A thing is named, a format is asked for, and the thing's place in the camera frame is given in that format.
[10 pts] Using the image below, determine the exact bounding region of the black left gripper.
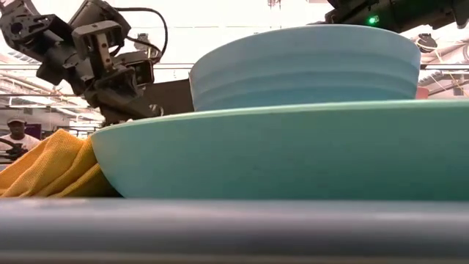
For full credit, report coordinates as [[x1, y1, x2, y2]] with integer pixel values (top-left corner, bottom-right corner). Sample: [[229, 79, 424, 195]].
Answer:
[[35, 0, 164, 125]]

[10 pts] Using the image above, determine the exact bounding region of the grey left wrist camera bracket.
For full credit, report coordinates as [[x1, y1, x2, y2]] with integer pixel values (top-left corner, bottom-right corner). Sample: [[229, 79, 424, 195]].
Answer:
[[70, 19, 155, 86]]

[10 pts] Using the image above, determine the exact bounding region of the teal plastic plate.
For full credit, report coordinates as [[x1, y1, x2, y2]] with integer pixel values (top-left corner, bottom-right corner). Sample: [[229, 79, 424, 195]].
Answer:
[[90, 99, 469, 201]]

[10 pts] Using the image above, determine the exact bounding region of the light blue plastic tray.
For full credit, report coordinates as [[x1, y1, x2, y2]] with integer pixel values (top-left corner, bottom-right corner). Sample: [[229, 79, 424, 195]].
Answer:
[[0, 197, 469, 264]]

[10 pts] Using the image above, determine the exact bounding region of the black round ceiling fixture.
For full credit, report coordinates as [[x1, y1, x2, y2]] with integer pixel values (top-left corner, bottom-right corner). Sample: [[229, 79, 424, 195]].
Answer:
[[416, 32, 439, 54]]

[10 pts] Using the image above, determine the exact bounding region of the black ceiling camera with cables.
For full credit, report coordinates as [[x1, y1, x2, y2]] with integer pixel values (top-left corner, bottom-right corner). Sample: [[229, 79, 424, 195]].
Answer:
[[133, 32, 163, 64]]

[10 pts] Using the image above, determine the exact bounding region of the blue plastic bowl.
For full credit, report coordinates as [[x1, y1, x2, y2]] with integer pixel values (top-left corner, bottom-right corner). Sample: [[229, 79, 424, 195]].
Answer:
[[188, 24, 423, 112]]

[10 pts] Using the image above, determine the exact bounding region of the purple lit monitor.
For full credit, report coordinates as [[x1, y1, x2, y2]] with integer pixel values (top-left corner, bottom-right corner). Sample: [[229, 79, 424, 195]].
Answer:
[[23, 122, 43, 141]]

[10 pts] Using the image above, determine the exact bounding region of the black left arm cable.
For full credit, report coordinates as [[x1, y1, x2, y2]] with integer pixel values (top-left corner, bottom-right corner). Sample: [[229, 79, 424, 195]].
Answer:
[[112, 7, 169, 64]]

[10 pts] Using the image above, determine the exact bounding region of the black partition screen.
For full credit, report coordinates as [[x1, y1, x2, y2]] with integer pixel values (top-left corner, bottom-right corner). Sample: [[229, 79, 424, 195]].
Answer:
[[141, 78, 196, 119]]

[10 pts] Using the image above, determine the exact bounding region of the yellow cloth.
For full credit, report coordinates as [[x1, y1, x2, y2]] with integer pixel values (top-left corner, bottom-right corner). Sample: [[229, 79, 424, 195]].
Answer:
[[0, 128, 122, 199]]

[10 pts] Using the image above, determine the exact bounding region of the person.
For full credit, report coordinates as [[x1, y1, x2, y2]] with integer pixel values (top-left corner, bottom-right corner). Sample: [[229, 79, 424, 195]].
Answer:
[[0, 116, 42, 163]]

